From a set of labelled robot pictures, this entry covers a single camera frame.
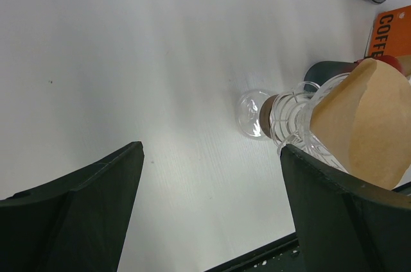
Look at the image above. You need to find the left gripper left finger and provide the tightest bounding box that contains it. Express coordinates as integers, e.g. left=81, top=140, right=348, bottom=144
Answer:
left=1, top=142, right=144, bottom=271

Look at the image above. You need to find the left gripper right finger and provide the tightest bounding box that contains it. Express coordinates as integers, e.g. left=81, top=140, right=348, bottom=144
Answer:
left=280, top=144, right=410, bottom=271

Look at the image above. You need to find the single brown coffee filter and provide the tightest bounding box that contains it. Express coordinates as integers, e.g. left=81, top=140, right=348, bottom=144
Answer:
left=310, top=58, right=410, bottom=190

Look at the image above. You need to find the clear glass dripper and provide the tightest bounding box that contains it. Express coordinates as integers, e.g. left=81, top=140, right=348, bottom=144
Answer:
left=270, top=73, right=348, bottom=173

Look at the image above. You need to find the glass beaker with brown band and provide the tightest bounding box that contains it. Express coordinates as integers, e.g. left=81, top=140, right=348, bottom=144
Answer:
left=235, top=89, right=277, bottom=140

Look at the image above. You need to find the red-topped dark flask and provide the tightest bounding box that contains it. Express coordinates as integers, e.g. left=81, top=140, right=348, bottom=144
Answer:
left=304, top=55, right=407, bottom=86

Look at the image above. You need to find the brown coffee filter stack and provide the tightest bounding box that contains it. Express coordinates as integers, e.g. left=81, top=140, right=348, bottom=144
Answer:
left=364, top=4, right=411, bottom=77

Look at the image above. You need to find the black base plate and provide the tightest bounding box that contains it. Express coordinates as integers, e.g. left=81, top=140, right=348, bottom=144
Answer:
left=207, top=232, right=306, bottom=272

